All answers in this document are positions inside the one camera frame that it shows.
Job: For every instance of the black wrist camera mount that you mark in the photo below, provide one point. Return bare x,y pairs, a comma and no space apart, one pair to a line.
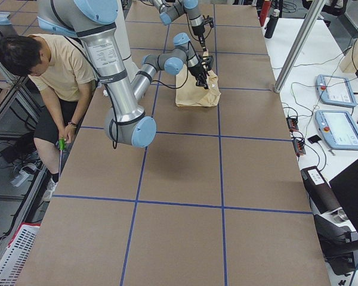
207,61

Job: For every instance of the green handled tool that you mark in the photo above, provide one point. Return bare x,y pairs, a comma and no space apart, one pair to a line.
61,147

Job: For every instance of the aluminium frame post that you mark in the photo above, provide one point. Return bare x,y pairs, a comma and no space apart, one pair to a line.
301,37

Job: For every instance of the near teach pendant tablet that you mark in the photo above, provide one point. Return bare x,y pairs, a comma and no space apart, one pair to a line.
338,129

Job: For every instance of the cream long sleeve shirt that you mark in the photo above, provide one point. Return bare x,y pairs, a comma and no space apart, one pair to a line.
190,95

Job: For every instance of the white plastic basket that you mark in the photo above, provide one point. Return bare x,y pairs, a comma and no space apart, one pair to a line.
17,252

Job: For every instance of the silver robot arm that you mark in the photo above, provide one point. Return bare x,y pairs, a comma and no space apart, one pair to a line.
101,28
169,11

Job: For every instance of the far teach pendant tablet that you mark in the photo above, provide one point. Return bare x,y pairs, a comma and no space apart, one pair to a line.
335,90

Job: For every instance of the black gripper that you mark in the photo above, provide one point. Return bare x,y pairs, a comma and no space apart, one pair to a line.
196,71
198,31

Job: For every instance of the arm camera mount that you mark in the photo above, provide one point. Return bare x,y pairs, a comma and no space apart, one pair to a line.
208,21

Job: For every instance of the teach pendant tablet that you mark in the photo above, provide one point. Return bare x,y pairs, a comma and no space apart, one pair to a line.
338,129
335,90

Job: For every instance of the black water bottle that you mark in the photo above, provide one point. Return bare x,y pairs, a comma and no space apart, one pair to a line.
272,22

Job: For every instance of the person in beige shirt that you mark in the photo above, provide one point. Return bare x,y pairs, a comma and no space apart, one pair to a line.
66,83

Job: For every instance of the black monitor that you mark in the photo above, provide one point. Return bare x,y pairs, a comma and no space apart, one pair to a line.
345,188

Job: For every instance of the red bottle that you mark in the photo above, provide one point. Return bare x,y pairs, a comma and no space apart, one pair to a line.
264,12

